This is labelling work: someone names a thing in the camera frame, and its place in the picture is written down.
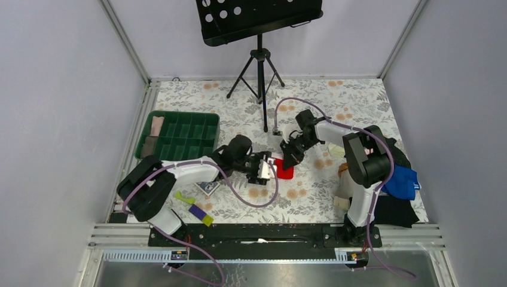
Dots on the pale yellow-green garment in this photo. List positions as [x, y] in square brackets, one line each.
[336, 150]

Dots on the brown garment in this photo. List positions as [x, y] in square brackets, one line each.
[342, 168]

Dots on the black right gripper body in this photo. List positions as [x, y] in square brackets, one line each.
[296, 148]

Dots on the black music stand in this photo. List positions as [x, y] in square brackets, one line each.
[223, 22]

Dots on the red underwear white trim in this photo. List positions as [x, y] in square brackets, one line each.
[282, 173]

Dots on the purple and green block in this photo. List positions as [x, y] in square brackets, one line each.
[201, 215]

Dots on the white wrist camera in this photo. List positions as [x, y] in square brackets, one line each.
[277, 131]
[267, 169]

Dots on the pink rolled cloth in tray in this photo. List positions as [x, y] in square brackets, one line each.
[156, 126]

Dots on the beige grey garment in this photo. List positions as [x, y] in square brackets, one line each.
[345, 191]

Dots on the lime green plastic piece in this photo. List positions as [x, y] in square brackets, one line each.
[187, 200]

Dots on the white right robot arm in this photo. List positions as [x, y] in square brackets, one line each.
[368, 157]

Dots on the blue playing card box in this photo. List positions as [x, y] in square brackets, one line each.
[208, 188]

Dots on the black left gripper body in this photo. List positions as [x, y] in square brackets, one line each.
[250, 165]

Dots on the green plastic divided tray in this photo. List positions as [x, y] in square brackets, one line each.
[184, 135]

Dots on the floral patterned table mat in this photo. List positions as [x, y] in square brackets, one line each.
[309, 196]

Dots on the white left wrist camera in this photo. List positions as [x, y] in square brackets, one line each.
[267, 169]

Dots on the black mesh garment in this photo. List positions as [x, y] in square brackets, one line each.
[399, 158]

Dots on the grey rolled cloth in tray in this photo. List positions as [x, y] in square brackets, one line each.
[148, 146]

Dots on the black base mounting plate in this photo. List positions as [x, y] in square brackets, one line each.
[251, 242]

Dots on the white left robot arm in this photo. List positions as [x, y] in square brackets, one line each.
[146, 188]

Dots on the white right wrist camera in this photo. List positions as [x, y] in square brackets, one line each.
[277, 131]

